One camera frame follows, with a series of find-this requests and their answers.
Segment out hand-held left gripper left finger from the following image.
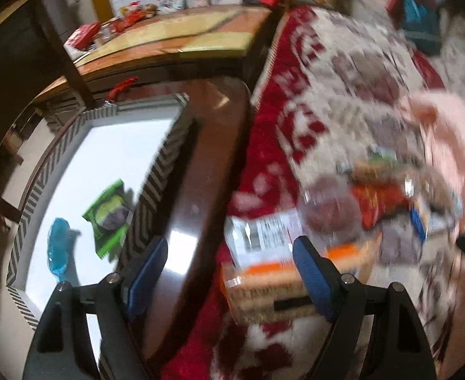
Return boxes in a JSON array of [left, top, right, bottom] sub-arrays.
[[22, 236, 170, 380]]

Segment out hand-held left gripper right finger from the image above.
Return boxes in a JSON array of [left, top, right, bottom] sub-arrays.
[[292, 236, 441, 380]]

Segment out orange cracker packet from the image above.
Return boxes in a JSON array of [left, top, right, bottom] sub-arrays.
[[221, 211, 383, 325]]

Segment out dark blue snack packet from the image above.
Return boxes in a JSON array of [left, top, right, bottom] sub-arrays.
[[410, 200, 433, 242]]

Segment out clear packet of nuts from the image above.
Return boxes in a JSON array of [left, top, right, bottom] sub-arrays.
[[404, 165, 463, 215]]

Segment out clear packet of red dates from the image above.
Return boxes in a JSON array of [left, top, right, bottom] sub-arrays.
[[299, 176, 363, 244]]

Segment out red snack packet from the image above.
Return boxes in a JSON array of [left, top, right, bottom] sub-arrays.
[[351, 184, 411, 230]]

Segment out striped white cardboard box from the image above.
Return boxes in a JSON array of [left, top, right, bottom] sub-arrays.
[[6, 93, 200, 365]]

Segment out dark wooden chair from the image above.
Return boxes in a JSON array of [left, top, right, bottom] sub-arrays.
[[0, 0, 254, 380]]

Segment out red knot ornament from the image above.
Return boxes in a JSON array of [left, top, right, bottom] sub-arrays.
[[106, 76, 139, 104]]

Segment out red floral blanket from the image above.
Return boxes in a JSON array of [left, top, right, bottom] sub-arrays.
[[161, 6, 465, 380]]

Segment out teal plastic basket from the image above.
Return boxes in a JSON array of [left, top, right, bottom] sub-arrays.
[[404, 0, 443, 56]]

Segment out wooden cabinet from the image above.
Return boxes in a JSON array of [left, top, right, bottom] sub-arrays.
[[35, 6, 274, 101]]

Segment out red gift box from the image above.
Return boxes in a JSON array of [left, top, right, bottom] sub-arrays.
[[67, 23, 102, 50]]

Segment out red plush toy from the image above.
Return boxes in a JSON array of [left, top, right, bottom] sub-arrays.
[[122, 2, 143, 20]]

